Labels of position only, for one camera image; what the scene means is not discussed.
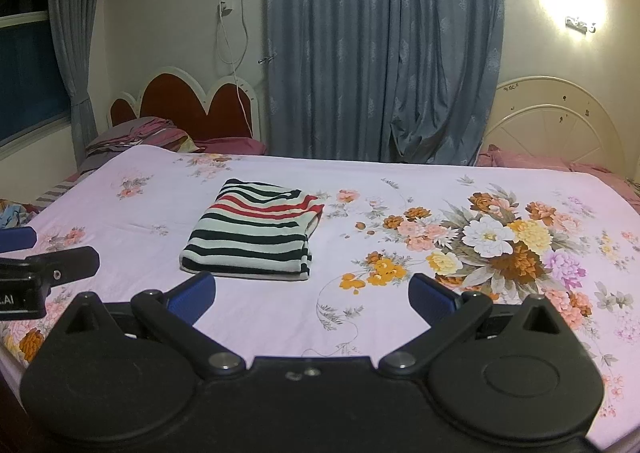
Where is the red heart-shaped headboard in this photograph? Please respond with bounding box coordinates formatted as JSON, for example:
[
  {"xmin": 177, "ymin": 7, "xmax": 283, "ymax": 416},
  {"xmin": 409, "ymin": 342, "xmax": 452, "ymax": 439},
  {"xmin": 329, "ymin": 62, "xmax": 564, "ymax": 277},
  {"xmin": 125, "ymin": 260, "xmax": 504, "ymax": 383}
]
[{"xmin": 106, "ymin": 66, "xmax": 262, "ymax": 141}]

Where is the blue-grey centre curtain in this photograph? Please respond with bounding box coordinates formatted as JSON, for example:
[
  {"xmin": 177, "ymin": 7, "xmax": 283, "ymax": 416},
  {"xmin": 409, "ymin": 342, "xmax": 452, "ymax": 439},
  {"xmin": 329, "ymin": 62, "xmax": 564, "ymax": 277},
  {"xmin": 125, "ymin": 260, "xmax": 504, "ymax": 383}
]
[{"xmin": 265, "ymin": 0, "xmax": 504, "ymax": 165}]

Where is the pink floral bed sheet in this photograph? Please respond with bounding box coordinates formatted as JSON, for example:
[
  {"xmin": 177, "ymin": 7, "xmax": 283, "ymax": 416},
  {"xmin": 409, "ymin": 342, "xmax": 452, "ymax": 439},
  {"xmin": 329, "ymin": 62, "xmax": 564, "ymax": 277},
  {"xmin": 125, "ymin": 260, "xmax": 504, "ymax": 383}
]
[{"xmin": 1, "ymin": 146, "xmax": 639, "ymax": 447}]

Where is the striped white black red shirt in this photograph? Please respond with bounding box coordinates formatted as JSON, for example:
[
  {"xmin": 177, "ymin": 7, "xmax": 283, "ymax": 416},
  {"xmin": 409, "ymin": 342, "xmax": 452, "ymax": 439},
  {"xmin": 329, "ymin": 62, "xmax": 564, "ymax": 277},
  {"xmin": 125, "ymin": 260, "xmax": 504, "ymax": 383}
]
[{"xmin": 179, "ymin": 178, "xmax": 324, "ymax": 282}]

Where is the white wall socket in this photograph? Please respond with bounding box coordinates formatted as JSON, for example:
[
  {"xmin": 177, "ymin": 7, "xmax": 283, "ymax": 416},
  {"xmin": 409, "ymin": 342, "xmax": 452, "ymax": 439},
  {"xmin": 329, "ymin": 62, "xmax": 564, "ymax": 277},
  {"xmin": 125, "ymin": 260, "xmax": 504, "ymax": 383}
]
[{"xmin": 217, "ymin": 0, "xmax": 234, "ymax": 18}]

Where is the white hanging cable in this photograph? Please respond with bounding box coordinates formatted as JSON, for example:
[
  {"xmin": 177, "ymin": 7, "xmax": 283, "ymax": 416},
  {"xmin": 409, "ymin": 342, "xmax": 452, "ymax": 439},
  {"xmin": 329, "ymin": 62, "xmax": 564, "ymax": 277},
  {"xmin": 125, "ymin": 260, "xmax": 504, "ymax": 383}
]
[{"xmin": 214, "ymin": 0, "xmax": 254, "ymax": 137}]

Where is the pink pillow right bed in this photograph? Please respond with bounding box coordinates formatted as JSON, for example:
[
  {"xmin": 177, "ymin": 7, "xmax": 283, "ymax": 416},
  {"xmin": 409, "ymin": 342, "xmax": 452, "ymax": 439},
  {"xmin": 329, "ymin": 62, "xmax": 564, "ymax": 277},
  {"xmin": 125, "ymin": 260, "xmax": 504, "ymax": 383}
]
[{"xmin": 475, "ymin": 144, "xmax": 639, "ymax": 212}]

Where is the wall lamp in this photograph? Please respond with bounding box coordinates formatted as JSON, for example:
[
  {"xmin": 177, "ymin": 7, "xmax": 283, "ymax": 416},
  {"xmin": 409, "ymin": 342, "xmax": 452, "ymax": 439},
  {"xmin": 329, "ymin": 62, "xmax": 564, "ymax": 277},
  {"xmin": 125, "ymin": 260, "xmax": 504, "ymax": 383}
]
[{"xmin": 565, "ymin": 17, "xmax": 597, "ymax": 35}]

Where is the blue-grey left window curtain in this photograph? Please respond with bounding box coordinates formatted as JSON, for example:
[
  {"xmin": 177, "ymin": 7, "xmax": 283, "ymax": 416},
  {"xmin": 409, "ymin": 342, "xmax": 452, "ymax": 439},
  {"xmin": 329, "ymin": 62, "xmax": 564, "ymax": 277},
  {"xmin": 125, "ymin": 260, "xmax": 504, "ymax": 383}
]
[{"xmin": 48, "ymin": 0, "xmax": 98, "ymax": 165}]

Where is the dark window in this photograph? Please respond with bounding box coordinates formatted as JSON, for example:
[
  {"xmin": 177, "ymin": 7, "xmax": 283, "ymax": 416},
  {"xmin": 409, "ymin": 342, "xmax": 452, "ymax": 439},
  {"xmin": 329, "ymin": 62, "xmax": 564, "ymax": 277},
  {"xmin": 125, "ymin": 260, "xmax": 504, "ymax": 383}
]
[{"xmin": 1, "ymin": 0, "xmax": 70, "ymax": 144}]

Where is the cream arched headboard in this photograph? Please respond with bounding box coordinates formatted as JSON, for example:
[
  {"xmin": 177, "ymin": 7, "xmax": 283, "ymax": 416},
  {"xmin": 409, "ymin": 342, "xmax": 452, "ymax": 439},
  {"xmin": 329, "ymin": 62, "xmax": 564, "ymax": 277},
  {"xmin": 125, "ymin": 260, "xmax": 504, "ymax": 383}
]
[{"xmin": 483, "ymin": 76, "xmax": 627, "ymax": 175}]

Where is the maroon pillow pile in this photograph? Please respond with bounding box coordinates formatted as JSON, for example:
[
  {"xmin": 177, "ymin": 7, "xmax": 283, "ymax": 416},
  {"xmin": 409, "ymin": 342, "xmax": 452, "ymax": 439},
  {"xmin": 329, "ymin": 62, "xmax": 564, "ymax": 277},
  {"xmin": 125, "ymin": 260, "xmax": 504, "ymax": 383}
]
[{"xmin": 86, "ymin": 116, "xmax": 267, "ymax": 158}]

